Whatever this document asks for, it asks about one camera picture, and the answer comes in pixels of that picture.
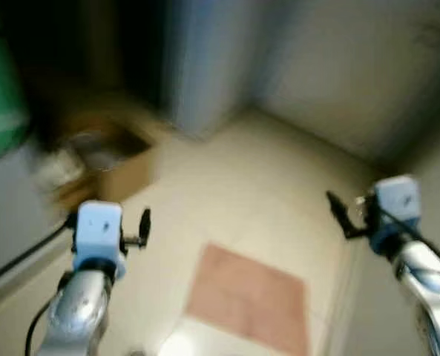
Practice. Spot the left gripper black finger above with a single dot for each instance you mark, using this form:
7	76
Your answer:
145	225
70	220

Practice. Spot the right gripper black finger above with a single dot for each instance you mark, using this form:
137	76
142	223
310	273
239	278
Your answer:
340	213

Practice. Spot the brown cardboard box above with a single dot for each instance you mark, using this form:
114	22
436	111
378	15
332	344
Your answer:
123	174

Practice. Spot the pink square floor mat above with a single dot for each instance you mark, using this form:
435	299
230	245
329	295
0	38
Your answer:
249	297

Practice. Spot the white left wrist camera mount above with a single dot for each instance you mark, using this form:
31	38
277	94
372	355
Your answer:
99	226

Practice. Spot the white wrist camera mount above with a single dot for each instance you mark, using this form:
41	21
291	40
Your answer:
99	226
398	199

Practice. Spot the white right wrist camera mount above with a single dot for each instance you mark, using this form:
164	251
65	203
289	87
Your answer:
398	199

